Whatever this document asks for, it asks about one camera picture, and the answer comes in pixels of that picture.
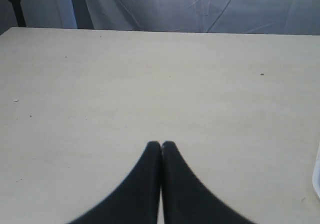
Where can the grey fabric backdrop curtain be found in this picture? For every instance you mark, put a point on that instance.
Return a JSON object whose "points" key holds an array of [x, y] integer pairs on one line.
{"points": [[296, 17]]}

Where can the white plastic tray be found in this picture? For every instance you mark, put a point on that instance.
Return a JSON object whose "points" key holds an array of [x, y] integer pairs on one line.
{"points": [[316, 176]]}

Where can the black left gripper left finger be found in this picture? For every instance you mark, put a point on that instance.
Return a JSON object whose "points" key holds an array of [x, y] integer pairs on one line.
{"points": [[136, 199]]}

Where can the black stand pole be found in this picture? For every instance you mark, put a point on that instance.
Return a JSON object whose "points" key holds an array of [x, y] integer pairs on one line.
{"points": [[17, 8]]}

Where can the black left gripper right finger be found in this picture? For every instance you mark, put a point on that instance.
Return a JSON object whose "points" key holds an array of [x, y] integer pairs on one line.
{"points": [[185, 199]]}

